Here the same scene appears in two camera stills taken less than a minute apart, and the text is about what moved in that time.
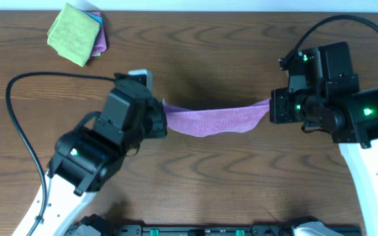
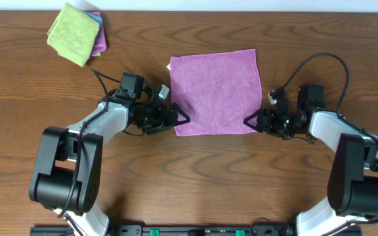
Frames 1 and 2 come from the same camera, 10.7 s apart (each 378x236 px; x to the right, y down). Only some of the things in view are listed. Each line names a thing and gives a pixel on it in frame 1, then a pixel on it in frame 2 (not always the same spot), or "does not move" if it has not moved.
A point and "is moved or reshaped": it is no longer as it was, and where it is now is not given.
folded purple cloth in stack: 100,45 does not move
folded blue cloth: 96,18 does not move
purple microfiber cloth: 205,122 is moved or reshaped
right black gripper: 279,115 to 267,125
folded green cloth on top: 73,34 does not move
